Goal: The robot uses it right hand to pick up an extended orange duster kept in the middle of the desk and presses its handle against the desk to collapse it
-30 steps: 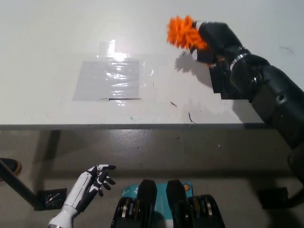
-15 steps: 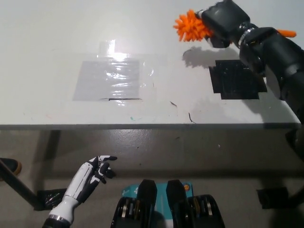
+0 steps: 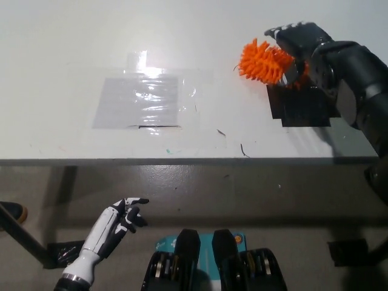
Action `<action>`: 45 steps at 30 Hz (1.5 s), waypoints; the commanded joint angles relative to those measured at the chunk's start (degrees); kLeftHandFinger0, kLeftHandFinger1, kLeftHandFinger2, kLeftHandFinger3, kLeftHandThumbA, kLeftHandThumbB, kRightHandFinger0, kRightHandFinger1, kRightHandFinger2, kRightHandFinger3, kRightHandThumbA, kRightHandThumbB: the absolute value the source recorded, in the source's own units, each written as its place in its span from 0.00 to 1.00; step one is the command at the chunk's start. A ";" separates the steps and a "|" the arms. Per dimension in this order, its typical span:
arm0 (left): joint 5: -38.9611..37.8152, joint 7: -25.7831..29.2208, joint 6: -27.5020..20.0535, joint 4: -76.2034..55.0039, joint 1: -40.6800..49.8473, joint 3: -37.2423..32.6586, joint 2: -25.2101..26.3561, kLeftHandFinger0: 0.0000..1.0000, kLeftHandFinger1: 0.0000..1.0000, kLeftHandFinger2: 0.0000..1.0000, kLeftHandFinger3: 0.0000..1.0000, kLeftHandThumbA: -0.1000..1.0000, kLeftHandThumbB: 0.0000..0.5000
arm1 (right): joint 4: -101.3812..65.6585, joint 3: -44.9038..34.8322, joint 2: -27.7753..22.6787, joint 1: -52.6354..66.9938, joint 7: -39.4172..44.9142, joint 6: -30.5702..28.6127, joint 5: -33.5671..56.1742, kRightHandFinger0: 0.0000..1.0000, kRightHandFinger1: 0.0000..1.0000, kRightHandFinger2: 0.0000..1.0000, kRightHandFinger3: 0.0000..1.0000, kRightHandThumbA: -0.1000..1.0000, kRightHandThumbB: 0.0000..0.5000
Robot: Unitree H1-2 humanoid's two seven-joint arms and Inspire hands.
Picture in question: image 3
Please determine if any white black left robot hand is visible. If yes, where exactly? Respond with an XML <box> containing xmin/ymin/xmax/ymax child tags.
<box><xmin>80</xmin><ymin>197</ymin><xmax>150</xmax><ymax>261</ymax></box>

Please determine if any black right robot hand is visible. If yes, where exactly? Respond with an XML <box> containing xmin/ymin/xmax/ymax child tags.
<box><xmin>263</xmin><ymin>22</ymin><xmax>335</xmax><ymax>89</ymax></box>

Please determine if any orange microfibre duster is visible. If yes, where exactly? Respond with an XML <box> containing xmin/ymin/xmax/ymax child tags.
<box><xmin>238</xmin><ymin>38</ymin><xmax>310</xmax><ymax>91</ymax></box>

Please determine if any black teal robot torso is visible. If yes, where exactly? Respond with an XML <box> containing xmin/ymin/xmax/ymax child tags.
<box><xmin>141</xmin><ymin>229</ymin><xmax>287</xmax><ymax>291</ymax></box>

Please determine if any black floor tape patch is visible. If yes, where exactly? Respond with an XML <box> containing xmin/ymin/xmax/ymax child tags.
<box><xmin>327</xmin><ymin>239</ymin><xmax>370</xmax><ymax>267</ymax></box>
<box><xmin>45</xmin><ymin>241</ymin><xmax>87</xmax><ymax>270</ymax></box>

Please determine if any black diagonal bar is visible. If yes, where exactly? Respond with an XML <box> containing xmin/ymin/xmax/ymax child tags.
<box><xmin>0</xmin><ymin>202</ymin><xmax>58</xmax><ymax>270</ymax></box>

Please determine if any black shoe tan sole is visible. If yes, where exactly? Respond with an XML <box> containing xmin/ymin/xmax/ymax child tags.
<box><xmin>0</xmin><ymin>201</ymin><xmax>28</xmax><ymax>233</ymax></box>

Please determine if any clear taped plastic sheet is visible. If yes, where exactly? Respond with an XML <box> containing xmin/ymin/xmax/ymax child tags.
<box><xmin>92</xmin><ymin>77</ymin><xmax>179</xmax><ymax>130</ymax></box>

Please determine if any black rounded object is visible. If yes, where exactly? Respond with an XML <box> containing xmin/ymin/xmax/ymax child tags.
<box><xmin>363</xmin><ymin>165</ymin><xmax>388</xmax><ymax>209</ymax></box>

